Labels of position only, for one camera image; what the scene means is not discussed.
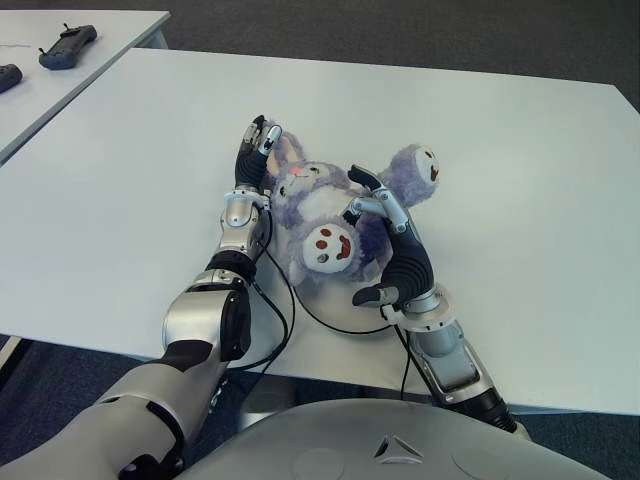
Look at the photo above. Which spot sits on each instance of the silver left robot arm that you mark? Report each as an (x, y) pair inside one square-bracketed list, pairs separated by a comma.
[(197, 310)]

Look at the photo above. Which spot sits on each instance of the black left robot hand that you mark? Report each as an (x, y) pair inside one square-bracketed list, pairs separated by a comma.
[(250, 167)]

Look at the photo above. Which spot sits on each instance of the white plate black rim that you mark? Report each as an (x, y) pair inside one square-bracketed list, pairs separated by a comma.
[(350, 310)]

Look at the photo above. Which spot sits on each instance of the grey robot torso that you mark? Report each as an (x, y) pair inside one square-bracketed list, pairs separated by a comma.
[(350, 440)]

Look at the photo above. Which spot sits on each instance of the dark handheld device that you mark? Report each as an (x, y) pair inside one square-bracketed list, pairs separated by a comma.
[(9, 77)]

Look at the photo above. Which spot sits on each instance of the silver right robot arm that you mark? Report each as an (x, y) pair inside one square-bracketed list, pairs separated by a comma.
[(450, 350)]

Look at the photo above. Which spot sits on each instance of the purple plush bunny doll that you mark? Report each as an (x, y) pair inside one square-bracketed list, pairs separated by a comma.
[(320, 210)]

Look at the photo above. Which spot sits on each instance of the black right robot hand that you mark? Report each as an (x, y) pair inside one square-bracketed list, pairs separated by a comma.
[(412, 270)]

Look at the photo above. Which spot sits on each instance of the white side table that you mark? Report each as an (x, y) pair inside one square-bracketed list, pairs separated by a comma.
[(100, 42)]

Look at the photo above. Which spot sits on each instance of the black remote controller with antennas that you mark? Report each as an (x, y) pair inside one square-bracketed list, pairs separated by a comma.
[(67, 46)]

